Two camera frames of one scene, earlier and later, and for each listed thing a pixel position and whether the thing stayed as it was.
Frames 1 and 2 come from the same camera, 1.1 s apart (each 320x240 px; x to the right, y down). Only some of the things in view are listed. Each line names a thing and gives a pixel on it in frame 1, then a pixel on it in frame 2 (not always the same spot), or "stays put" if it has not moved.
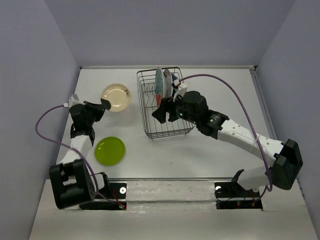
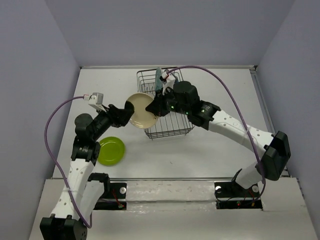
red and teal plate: [160, 84] stays put
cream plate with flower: [118, 95] to [141, 118]
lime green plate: [109, 151] stays put
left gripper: [98, 108] to [121, 116]
